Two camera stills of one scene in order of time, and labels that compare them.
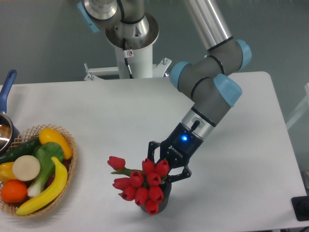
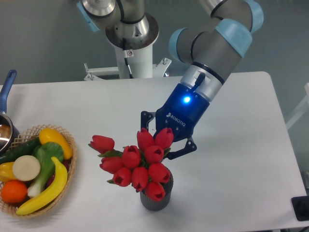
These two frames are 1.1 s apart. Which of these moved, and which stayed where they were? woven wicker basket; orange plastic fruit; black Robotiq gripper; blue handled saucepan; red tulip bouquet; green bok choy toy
Moved: red tulip bouquet; black Robotiq gripper
Stayed: green bok choy toy; orange plastic fruit; blue handled saucepan; woven wicker basket
